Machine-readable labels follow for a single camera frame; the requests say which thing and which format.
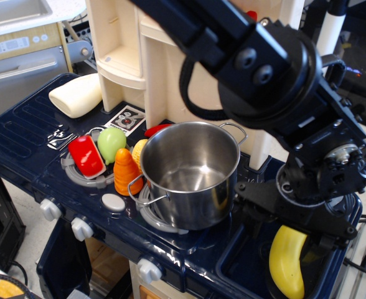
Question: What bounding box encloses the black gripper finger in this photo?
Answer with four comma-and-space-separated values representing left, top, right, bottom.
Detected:
304, 234, 340, 259
243, 205, 276, 245

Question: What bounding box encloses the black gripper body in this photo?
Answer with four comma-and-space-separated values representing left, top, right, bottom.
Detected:
235, 161, 358, 240

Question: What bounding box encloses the yellow toy banana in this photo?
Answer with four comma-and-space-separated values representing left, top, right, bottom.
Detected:
269, 225, 307, 298

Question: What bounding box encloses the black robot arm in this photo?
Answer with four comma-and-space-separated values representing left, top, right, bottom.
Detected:
136, 1, 366, 250

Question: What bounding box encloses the stainless steel pot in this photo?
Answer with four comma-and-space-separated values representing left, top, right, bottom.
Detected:
128, 121, 242, 230

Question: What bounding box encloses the grey right stove burner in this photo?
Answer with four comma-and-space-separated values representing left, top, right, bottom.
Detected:
136, 186, 189, 235

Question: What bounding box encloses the grey stove burner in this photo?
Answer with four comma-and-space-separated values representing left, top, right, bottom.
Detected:
61, 128, 114, 189
136, 186, 189, 235

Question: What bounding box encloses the grey right stove knob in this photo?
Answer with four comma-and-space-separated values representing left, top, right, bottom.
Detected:
137, 259, 162, 284

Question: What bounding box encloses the grey stove knob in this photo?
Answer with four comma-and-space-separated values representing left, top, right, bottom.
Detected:
40, 199, 62, 222
137, 259, 162, 284
71, 217, 94, 242

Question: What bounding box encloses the red toy chili pepper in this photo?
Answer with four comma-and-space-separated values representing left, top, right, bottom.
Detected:
144, 123, 171, 138

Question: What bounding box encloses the yellow toy corn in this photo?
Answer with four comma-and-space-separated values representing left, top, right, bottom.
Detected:
131, 139, 148, 168

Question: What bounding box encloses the orange toy carrot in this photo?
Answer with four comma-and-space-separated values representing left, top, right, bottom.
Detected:
113, 148, 144, 196

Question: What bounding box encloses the grey round stove button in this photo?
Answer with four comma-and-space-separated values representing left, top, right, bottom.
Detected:
101, 193, 126, 212

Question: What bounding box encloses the grey left stove burner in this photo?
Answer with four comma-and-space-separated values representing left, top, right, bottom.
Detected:
61, 128, 114, 189

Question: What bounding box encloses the green toy pear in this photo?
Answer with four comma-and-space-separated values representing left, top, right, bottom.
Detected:
97, 127, 126, 165

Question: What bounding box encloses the grey middle stove knob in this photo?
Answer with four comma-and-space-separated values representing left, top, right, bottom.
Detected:
71, 217, 94, 242

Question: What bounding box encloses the red toy cheese wedge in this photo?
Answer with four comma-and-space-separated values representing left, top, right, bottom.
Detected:
68, 135, 106, 179

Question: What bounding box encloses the red toy ketchup bottle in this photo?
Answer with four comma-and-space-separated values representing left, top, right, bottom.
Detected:
246, 11, 258, 22

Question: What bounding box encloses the cream toy kitchen shelf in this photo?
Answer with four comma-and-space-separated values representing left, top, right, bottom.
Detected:
85, 1, 305, 170

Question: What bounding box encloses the grey left stove knob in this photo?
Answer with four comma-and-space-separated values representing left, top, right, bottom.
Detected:
40, 199, 62, 222

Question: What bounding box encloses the navy toy kitchen counter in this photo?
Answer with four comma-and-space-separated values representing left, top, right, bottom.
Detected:
0, 73, 364, 299

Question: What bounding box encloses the black computer case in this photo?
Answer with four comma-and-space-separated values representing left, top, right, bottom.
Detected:
0, 178, 26, 272

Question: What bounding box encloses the silver toy dishwasher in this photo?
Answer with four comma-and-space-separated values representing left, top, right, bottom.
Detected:
0, 1, 93, 114

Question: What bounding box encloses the white stand frame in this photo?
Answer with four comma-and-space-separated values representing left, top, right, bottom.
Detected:
298, 0, 366, 144

